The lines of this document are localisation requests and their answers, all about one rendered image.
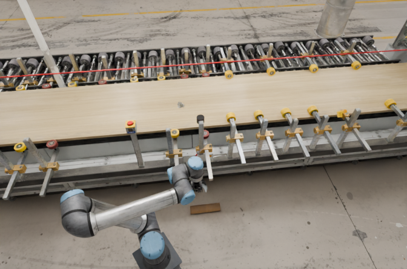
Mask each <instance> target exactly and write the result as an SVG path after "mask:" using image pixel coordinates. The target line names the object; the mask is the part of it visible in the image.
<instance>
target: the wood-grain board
mask: <svg viewBox="0 0 407 269"><path fill-rule="evenodd" d="M388 99H393V100H394V101H395V102H396V106H397V107H398V108H399V109H400V111H404V110H407V62H406V63H396V64H380V65H364V66H361V67H360V68H359V69H358V70H355V69H353V68H352V67H339V68H322V69H318V71H317V72H315V73H312V72H311V71H310V70H297V71H280V72H276V73H275V75H273V76H269V75H268V73H255V74H246V75H233V77H232V78H231V79H227V78H226V77H225V76H213V77H204V78H188V79H172V80H163V81H147V82H130V83H121V84H105V85H88V86H79V87H63V88H46V89H38V90H21V91H5V92H0V147H5V146H12V145H16V144H17V143H20V142H23V140H24V138H30V139H31V141H32V142H33V143H34V144H39V143H46V142H48V141H50V140H52V139H54V140H56V141H57V142H59V141H72V140H80V139H93V138H106V137H113V136H127V135H130V134H127V132H126V129H125V122H126V121H130V120H136V124H137V133H136V134H137V135H140V134H147V133H161V132H166V128H170V129H171V130H172V129H178V130H179V131H181V130H194V129H199V124H198V123H197V119H196V117H197V115H204V117H205V121H204V123H203V124H204V127H203V128H215V127H228V126H231V124H230V123H229V122H228V121H227V118H226V115H227V113H230V112H232V113H234V114H235V117H236V120H235V125H249V124H259V121H258V120H256V119H255V117H254V112H255V111H256V110H262V112H263V115H264V117H263V119H267V120H268V123H269V122H282V121H287V120H286V118H284V117H283V116H282V114H281V110H282V109H283V108H289V109H290V111H291V118H292V119H295V118H297V119H298V120H303V119H315V118H314V116H311V115H310V114H309V113H308V110H307V109H308V107H310V106H312V105H315V106H316V107H317V109H318V114H319V116H320V118H322V117H323V115H328V116H329V117H337V111H340V110H347V112H348V114H349V115H352V113H353V111H354V110H355V108H359V109H361V113H360V115H363V114H370V113H384V112H391V111H393V110H392V109H391V108H387V107H386V105H385V104H384V103H385V101H386V100H388ZM178 102H182V103H183V104H184V105H185V106H184V107H181V108H178V107H177V106H178V105H177V104H178Z"/></svg>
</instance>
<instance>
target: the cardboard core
mask: <svg viewBox="0 0 407 269"><path fill-rule="evenodd" d="M214 211H220V203H214V204H203V205H194V206H190V212H191V214H198V213H208V212H214Z"/></svg>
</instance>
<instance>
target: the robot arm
mask: <svg viewBox="0 0 407 269"><path fill-rule="evenodd" d="M203 167H204V164H203V161H202V159H201V158H200V157H197V156H193V157H191V158H189V160H188V162H185V163H183V164H179V165H177V166H174V167H171V168H169V169H168V170H167V173H168V178H169V181H170V183H171V184H173V185H174V188H172V189H170V190H166V191H163V192H160V193H157V194H154V195H151V196H148V197H145V198H142V199H138V200H136V201H133V202H129V203H127V204H124V205H120V206H115V205H112V204H108V203H106V202H102V201H98V200H95V199H92V198H90V197H87V196H85V195H84V194H85V193H84V191H83V190H80V189H76V190H71V191H68V192H66V193H65V194H63V195H62V197H61V203H60V206H61V218H62V226H63V228H64V229H65V230H66V231H67V232H68V233H70V234H71V235H73V236H76V237H81V238H88V237H93V236H95V235H96V234H97V232H98V231H100V230H103V229H106V228H109V227H112V226H117V227H122V228H127V229H130V231H131V232H132V233H134V234H137V236H138V239H139V243H140V249H141V253H142V254H143V263H144V266H145V268H146V269H165V268H166V267H167V266H168V264H169V262H170V257H171V255H170V250H169V248H168V247H167V246H166V245H165V242H164V239H163V237H162V234H161V232H160V228H159V224H158V222H157V219H156V215H155V212H154V211H158V210H160V209H163V208H166V207H169V206H172V205H174V204H179V203H181V204H182V205H187V204H189V203H191V202H192V201H193V200H194V198H195V194H194V191H198V193H199V192H201V191H202V188H203V189H204V190H205V192H207V189H208V188H207V185H206V182H205V181H204V180H202V179H203V174H204V173H203ZM188 178H190V181H189V180H188Z"/></svg>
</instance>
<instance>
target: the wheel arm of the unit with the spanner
mask: <svg viewBox="0 0 407 269"><path fill-rule="evenodd" d="M203 144H204V145H205V144H207V139H204V140H203ZM205 158H206V163H207V170H208V177H209V181H213V174H212V169H211V162H210V156H209V152H208V150H205Z"/></svg>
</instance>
